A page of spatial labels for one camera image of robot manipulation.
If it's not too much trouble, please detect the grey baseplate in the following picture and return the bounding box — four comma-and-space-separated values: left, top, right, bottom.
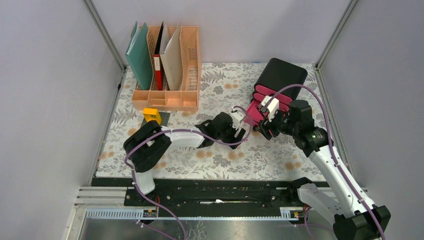
141, 111, 171, 127

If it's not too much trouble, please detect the yellow block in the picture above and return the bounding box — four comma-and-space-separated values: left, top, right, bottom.
142, 107, 162, 125

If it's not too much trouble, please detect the beige kraft notebook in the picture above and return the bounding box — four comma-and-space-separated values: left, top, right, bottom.
159, 21, 183, 91

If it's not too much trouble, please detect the teal folder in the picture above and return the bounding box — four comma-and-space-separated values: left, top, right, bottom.
125, 21, 153, 91

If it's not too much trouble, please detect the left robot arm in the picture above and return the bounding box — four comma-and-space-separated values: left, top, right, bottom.
123, 109, 249, 206

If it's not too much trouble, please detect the red binder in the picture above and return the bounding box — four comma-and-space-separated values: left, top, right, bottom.
153, 22, 164, 91

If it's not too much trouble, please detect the floral table mat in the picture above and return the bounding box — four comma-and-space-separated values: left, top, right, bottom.
95, 63, 324, 181

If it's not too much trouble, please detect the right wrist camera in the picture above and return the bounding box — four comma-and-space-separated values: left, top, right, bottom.
259, 95, 280, 122

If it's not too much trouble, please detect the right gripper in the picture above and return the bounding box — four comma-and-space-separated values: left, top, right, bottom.
255, 107, 299, 141

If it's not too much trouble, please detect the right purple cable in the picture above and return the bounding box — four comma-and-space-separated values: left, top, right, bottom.
261, 84, 388, 240

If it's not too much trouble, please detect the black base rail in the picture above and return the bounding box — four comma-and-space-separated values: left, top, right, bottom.
91, 177, 332, 219

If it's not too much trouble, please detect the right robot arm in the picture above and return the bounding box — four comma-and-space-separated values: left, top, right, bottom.
255, 97, 391, 240

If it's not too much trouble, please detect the black pink drawer box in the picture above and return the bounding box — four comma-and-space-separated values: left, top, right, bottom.
247, 57, 308, 127

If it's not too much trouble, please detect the orange plastic file organizer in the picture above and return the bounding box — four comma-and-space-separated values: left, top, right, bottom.
131, 26, 202, 112

